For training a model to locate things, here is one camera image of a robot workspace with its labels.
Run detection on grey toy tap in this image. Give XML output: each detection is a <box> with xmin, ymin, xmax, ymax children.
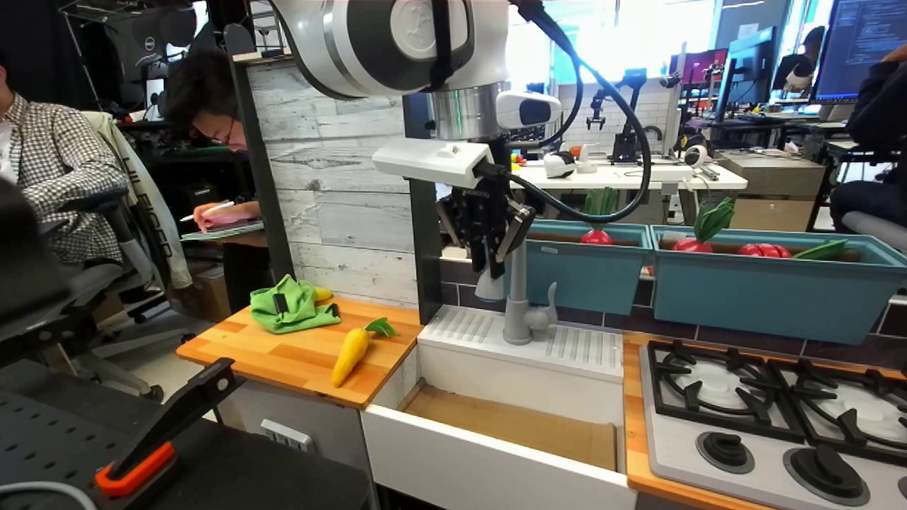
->
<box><xmin>473</xmin><ymin>240</ymin><xmax>561</xmax><ymax>347</ymax></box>

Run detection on wooden stove counter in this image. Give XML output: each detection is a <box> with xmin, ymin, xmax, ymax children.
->
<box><xmin>621</xmin><ymin>328</ymin><xmax>907</xmax><ymax>510</ymax></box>

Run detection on wooden butcher block counter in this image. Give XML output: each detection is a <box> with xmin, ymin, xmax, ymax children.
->
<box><xmin>173</xmin><ymin>298</ymin><xmax>422</xmax><ymax>410</ymax></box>

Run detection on grey cabinet with drawer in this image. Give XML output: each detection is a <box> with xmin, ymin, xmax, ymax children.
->
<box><xmin>211</xmin><ymin>377</ymin><xmax>378</xmax><ymax>479</ymax></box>

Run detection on red toy vegetable green leaves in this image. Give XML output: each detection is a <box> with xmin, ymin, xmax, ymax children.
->
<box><xmin>670</xmin><ymin>194</ymin><xmax>737</xmax><ymax>254</ymax></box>

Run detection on yellow toy carrot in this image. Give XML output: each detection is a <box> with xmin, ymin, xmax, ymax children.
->
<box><xmin>329</xmin><ymin>315</ymin><xmax>397</xmax><ymax>388</ymax></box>

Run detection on person in plaid shirt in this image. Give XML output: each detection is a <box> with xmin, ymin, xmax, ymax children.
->
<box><xmin>0</xmin><ymin>58</ymin><xmax>132</xmax><ymax>277</ymax></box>

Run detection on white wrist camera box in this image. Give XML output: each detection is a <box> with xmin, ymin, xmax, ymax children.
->
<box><xmin>367</xmin><ymin>139</ymin><xmax>495</xmax><ymax>190</ymax></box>

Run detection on small teal planter box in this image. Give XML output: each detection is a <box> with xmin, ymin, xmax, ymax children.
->
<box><xmin>520</xmin><ymin>218</ymin><xmax>658</xmax><ymax>318</ymax></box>

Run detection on white background table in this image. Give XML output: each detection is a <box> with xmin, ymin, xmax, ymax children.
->
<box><xmin>512</xmin><ymin>153</ymin><xmax>750</xmax><ymax>199</ymax></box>

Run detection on black orange bar clamp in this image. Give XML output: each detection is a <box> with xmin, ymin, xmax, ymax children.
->
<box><xmin>89</xmin><ymin>354</ymin><xmax>245</xmax><ymax>500</ymax></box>

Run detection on long teal planter box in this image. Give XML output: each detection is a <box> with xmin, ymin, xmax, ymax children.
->
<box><xmin>648</xmin><ymin>223</ymin><xmax>907</xmax><ymax>347</ymax></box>

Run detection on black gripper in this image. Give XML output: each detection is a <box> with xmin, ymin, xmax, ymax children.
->
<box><xmin>435</xmin><ymin>160</ymin><xmax>537</xmax><ymax>282</ymax></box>

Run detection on green cloth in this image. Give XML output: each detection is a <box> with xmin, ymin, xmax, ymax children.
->
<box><xmin>245</xmin><ymin>271</ymin><xmax>343</xmax><ymax>337</ymax></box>

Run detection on small computer monitor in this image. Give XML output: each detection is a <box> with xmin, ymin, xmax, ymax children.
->
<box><xmin>719</xmin><ymin>24</ymin><xmax>778</xmax><ymax>119</ymax></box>

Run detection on grey cable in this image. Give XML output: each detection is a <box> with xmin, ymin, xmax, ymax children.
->
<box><xmin>0</xmin><ymin>479</ymin><xmax>95</xmax><ymax>510</ymax></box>

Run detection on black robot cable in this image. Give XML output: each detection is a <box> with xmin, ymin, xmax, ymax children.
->
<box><xmin>512</xmin><ymin>0</ymin><xmax>658</xmax><ymax>227</ymax></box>

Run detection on grey wood backsplash panel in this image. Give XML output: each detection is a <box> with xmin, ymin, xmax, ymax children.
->
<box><xmin>228</xmin><ymin>53</ymin><xmax>444</xmax><ymax>322</ymax></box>

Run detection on tablet in green case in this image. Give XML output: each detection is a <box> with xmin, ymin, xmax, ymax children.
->
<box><xmin>179</xmin><ymin>199</ymin><xmax>268</xmax><ymax>243</ymax></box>

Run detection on black office chair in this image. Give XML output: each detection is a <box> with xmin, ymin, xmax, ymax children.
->
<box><xmin>0</xmin><ymin>179</ymin><xmax>129</xmax><ymax>391</ymax></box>

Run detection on large computer monitor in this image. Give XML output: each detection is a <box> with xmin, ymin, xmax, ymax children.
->
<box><xmin>811</xmin><ymin>0</ymin><xmax>907</xmax><ymax>104</ymax></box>

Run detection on red toy pepper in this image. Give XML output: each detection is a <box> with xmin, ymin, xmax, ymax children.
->
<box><xmin>734</xmin><ymin>240</ymin><xmax>794</xmax><ymax>262</ymax></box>

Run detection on beige box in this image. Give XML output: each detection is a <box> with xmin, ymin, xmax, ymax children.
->
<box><xmin>717</xmin><ymin>148</ymin><xmax>828</xmax><ymax>235</ymax></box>

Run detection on toy gas stove top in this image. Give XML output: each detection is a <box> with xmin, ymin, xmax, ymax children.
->
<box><xmin>639</xmin><ymin>337</ymin><xmax>907</xmax><ymax>510</ymax></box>

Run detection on white hanging jacket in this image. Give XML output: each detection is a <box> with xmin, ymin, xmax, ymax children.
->
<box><xmin>82</xmin><ymin>111</ymin><xmax>198</xmax><ymax>292</ymax></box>

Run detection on person with tablet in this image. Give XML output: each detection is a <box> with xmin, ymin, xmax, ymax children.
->
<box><xmin>152</xmin><ymin>51</ymin><xmax>265</xmax><ymax>235</ymax></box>

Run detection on white toy sink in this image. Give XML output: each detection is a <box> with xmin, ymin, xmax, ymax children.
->
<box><xmin>360</xmin><ymin>302</ymin><xmax>636</xmax><ymax>510</ymax></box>

